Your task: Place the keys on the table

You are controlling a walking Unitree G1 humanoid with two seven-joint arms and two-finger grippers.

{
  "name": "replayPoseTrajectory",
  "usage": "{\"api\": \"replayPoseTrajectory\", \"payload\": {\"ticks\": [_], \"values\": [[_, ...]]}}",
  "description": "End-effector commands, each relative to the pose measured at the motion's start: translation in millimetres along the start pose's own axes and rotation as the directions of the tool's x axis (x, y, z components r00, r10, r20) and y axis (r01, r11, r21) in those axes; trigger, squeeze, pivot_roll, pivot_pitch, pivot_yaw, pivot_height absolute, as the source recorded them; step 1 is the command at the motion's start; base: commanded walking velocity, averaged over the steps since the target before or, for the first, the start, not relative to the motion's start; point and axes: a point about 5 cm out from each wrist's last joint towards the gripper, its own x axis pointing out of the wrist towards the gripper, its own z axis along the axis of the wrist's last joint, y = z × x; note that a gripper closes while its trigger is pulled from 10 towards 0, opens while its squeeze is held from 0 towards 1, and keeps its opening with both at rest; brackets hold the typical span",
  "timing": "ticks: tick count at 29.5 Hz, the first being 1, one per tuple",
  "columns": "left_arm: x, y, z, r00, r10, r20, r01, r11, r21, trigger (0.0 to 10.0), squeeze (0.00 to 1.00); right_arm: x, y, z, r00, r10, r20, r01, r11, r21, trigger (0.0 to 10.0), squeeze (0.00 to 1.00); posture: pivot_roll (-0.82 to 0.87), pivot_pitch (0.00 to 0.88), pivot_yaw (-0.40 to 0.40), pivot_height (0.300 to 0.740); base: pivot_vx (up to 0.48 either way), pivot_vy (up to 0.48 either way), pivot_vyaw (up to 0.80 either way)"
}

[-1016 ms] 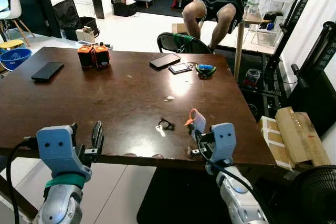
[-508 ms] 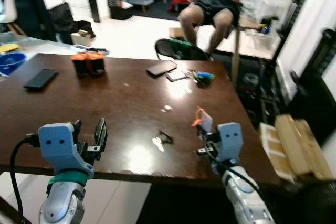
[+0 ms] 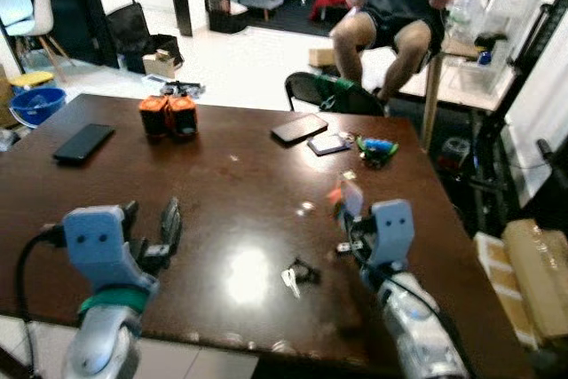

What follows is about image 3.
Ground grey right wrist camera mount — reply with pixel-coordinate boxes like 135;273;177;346
367;199;417;272

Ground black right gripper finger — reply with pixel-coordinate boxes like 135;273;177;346
342;179;367;225

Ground black flat wallet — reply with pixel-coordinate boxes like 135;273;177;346
270;113;330;146

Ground white chair with wooden legs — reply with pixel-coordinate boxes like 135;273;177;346
0;0;69;80

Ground black folding chair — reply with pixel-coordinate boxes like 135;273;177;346
283;70;388;119

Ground long brown cardboard box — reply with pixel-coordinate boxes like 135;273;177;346
502;218;568;342

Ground black smartphone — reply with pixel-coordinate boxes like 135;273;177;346
52;122;117;166

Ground small dark card with white face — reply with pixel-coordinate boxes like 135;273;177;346
306;133;352;157

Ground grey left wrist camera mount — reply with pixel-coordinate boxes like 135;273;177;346
60;206;150;298

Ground blue plastic bucket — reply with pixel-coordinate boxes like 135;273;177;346
7;87;68;128

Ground black bag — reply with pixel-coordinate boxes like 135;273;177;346
107;1;185;75

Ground small cardboard box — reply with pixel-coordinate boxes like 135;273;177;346
141;50;179;79

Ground black metal stand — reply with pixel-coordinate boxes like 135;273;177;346
477;0;568;231

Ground dark brown wooden table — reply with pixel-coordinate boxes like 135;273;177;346
0;93;526;373

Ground flat white and tan box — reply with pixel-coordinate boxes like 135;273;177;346
472;232;543;350

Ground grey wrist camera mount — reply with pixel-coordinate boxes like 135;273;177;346
60;206;150;298
367;199;417;272

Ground silver keys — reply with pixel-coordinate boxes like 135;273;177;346
280;258;321;299

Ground orange and black battery pack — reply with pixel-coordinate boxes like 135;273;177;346
138;95;170;140
169;95;199;140

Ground yellow plastic lid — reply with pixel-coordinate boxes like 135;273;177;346
8;71;55;90

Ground green and blue keychain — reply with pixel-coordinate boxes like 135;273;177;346
356;136;399;170

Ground black bin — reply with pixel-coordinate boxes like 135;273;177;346
203;0;250;35

